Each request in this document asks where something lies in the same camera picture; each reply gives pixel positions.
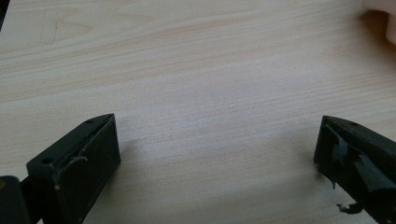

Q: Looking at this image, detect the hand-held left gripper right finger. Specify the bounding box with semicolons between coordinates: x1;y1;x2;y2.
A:
313;115;396;224

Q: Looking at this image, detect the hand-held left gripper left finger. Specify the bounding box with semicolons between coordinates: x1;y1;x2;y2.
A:
25;113;121;224

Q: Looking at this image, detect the pale pink object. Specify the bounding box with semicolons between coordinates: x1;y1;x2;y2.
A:
361;0;396;46

